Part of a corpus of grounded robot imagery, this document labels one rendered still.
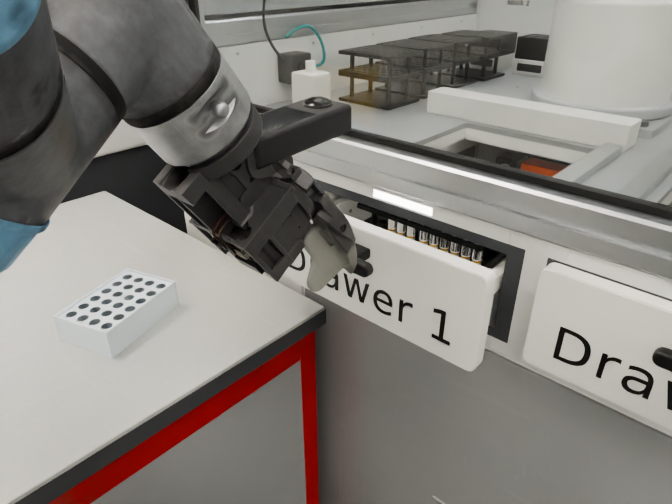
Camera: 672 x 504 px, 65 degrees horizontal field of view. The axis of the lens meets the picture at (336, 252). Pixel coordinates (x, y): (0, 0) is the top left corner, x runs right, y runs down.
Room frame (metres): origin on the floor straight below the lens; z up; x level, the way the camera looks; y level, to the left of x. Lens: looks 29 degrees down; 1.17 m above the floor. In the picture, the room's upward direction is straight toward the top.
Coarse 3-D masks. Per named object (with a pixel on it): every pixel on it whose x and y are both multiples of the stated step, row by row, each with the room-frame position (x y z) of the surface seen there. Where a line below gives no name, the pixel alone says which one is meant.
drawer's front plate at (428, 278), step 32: (352, 224) 0.51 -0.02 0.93; (384, 256) 0.47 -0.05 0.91; (416, 256) 0.45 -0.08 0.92; (448, 256) 0.44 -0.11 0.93; (384, 288) 0.47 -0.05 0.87; (416, 288) 0.45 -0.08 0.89; (448, 288) 0.42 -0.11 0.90; (480, 288) 0.40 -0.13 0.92; (384, 320) 0.47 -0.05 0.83; (416, 320) 0.44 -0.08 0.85; (448, 320) 0.42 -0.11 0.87; (480, 320) 0.40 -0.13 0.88; (448, 352) 0.42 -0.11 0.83; (480, 352) 0.40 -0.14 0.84
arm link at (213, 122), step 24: (216, 72) 0.39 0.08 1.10; (216, 96) 0.33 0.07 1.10; (240, 96) 0.35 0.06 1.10; (168, 120) 0.32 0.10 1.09; (192, 120) 0.32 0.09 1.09; (216, 120) 0.33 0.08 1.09; (240, 120) 0.34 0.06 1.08; (168, 144) 0.32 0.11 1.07; (192, 144) 0.32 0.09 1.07; (216, 144) 0.33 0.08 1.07
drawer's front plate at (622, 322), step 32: (544, 288) 0.41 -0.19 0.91; (576, 288) 0.40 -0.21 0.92; (608, 288) 0.38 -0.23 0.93; (544, 320) 0.41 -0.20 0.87; (576, 320) 0.39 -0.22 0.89; (608, 320) 0.37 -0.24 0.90; (640, 320) 0.36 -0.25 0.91; (544, 352) 0.40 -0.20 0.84; (576, 352) 0.39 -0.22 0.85; (608, 352) 0.37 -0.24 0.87; (640, 352) 0.35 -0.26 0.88; (576, 384) 0.38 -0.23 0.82; (608, 384) 0.36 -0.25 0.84; (640, 384) 0.35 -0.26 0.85
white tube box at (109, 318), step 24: (96, 288) 0.58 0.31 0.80; (120, 288) 0.59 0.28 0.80; (144, 288) 0.59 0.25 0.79; (168, 288) 0.59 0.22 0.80; (72, 312) 0.54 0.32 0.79; (96, 312) 0.53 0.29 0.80; (120, 312) 0.53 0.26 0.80; (144, 312) 0.55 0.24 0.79; (168, 312) 0.58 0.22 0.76; (72, 336) 0.51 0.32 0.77; (96, 336) 0.50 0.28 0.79; (120, 336) 0.51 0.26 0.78
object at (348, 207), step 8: (336, 200) 0.65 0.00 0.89; (344, 200) 0.65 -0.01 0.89; (352, 200) 0.66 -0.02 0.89; (344, 208) 0.65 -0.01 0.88; (352, 208) 0.66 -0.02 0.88; (352, 216) 0.66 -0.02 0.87; (360, 216) 0.67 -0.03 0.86; (368, 216) 0.69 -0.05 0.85; (496, 264) 0.58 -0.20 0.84; (504, 264) 0.48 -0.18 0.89; (496, 272) 0.46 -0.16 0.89; (496, 280) 0.46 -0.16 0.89; (496, 288) 0.46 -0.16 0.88; (496, 296) 0.46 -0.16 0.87; (496, 304) 0.46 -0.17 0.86
